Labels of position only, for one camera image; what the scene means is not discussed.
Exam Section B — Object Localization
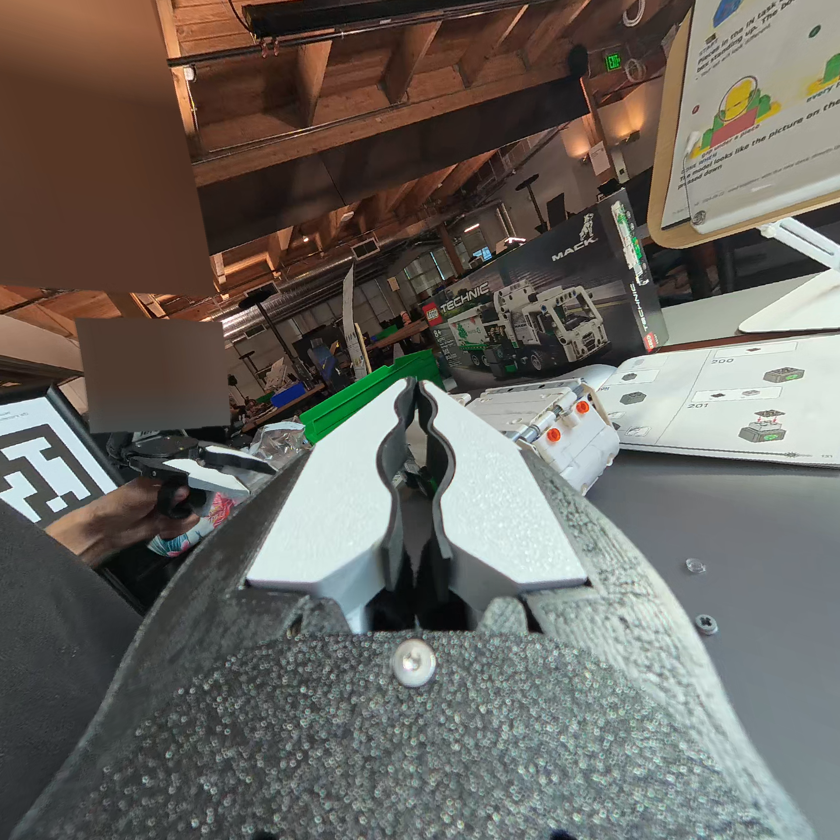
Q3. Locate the lego set box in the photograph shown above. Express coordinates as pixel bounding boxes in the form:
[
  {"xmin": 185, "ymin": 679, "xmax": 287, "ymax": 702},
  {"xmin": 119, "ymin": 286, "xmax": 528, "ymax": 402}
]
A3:
[{"xmin": 420, "ymin": 189, "xmax": 670, "ymax": 389}]

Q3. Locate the lego instruction booklet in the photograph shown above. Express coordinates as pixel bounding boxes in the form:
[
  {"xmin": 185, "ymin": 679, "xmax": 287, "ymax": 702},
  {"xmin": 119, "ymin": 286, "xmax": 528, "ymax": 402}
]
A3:
[{"xmin": 587, "ymin": 333, "xmax": 840, "ymax": 470}]

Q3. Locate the floral print pouch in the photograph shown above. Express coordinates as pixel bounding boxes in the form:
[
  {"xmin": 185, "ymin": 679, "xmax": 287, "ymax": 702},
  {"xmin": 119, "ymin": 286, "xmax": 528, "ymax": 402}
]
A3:
[{"xmin": 146, "ymin": 489, "xmax": 238, "ymax": 559}]

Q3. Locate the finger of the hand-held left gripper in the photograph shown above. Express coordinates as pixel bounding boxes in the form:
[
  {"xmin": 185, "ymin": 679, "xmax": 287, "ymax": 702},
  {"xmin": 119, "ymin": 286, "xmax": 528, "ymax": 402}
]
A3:
[
  {"xmin": 159, "ymin": 457, "xmax": 252, "ymax": 497},
  {"xmin": 197, "ymin": 444, "xmax": 278, "ymax": 478}
]

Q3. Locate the green plastic bin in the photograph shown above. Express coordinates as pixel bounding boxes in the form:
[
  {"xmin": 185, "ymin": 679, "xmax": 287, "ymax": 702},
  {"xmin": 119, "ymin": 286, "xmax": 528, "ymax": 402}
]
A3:
[{"xmin": 298, "ymin": 349, "xmax": 448, "ymax": 447}]

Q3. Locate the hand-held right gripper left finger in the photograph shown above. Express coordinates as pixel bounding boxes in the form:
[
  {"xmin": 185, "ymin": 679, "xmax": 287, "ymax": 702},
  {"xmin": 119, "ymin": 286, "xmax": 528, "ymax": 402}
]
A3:
[{"xmin": 243, "ymin": 376, "xmax": 421, "ymax": 634}]

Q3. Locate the wooden instruction board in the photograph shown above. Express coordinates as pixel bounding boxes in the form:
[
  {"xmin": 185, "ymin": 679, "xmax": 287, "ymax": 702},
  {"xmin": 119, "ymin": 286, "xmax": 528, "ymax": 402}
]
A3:
[{"xmin": 646, "ymin": 0, "xmax": 840, "ymax": 250}]

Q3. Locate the person's left hand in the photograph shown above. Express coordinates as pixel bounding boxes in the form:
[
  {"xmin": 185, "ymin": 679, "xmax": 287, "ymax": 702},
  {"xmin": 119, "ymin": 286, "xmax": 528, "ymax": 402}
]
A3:
[{"xmin": 49, "ymin": 476, "xmax": 201, "ymax": 568}]

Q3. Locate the clear plastic bag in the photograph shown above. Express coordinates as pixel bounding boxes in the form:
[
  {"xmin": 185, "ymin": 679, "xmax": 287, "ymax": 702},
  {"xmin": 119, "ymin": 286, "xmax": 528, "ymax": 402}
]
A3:
[{"xmin": 248, "ymin": 420, "xmax": 311, "ymax": 470}]

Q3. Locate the white board stand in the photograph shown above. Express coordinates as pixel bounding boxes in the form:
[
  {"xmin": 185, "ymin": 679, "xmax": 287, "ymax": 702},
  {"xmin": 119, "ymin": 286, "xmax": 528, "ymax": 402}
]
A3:
[{"xmin": 738, "ymin": 217, "xmax": 840, "ymax": 336}]

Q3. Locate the white lego truck model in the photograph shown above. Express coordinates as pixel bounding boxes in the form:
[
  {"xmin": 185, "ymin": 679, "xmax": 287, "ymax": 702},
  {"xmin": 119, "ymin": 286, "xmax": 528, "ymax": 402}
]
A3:
[{"xmin": 459, "ymin": 377, "xmax": 621, "ymax": 496}]

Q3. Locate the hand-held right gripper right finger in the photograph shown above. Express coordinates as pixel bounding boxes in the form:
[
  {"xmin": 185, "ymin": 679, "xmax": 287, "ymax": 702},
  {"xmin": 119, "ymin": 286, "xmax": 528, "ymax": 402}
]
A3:
[{"xmin": 420, "ymin": 381, "xmax": 589, "ymax": 621}]

